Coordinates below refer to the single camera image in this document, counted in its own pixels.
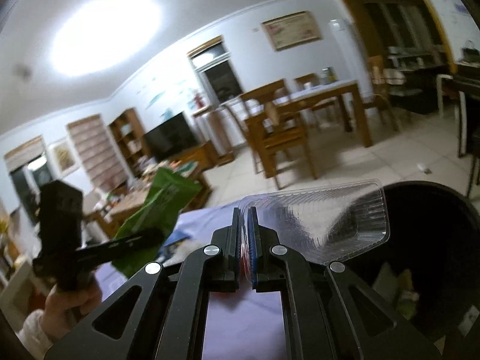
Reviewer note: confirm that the white standing air conditioner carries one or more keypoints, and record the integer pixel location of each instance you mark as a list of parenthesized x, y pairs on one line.
[(353, 54)]

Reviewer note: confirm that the black trash bin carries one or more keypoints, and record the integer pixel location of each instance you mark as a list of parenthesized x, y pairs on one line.
[(435, 237)]

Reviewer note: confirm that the person left sleeve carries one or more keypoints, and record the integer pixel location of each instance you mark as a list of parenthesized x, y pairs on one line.
[(33, 337)]

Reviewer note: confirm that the wooden chair right side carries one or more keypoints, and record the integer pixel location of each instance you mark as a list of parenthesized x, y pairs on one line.
[(380, 100)]

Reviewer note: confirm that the wooden dining table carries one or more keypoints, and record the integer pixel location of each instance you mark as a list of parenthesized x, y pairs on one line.
[(323, 96)]

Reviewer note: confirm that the clear plastic tray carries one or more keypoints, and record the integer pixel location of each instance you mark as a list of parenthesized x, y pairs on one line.
[(324, 224)]

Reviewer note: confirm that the person left hand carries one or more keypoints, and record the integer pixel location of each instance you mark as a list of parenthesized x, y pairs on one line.
[(64, 309)]

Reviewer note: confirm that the wooden bookshelf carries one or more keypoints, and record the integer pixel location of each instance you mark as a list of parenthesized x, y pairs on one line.
[(129, 134)]

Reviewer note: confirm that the wooden plant stand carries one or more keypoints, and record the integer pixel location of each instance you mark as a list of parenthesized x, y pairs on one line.
[(208, 121)]

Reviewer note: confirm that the blue white small box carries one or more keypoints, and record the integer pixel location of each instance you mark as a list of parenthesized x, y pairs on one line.
[(169, 247)]

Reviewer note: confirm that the wooden dining chair front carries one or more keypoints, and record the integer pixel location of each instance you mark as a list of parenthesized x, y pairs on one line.
[(273, 126)]

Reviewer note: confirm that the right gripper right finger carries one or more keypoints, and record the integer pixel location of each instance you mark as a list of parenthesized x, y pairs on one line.
[(329, 312)]

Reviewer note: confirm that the black television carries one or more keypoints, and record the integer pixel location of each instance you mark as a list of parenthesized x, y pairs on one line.
[(170, 138)]

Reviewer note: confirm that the green snack bag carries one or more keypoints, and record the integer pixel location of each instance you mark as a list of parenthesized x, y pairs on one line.
[(169, 194)]

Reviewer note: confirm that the sunflower framed picture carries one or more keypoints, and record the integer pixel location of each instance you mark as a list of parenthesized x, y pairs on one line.
[(63, 157)]

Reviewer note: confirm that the framed floral painting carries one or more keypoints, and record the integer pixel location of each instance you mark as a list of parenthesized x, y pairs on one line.
[(292, 30)]

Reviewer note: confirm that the wooden coffee table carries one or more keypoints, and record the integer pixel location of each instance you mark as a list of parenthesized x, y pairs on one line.
[(133, 200)]

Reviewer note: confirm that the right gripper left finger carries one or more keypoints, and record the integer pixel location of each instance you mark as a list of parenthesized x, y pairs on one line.
[(210, 269)]

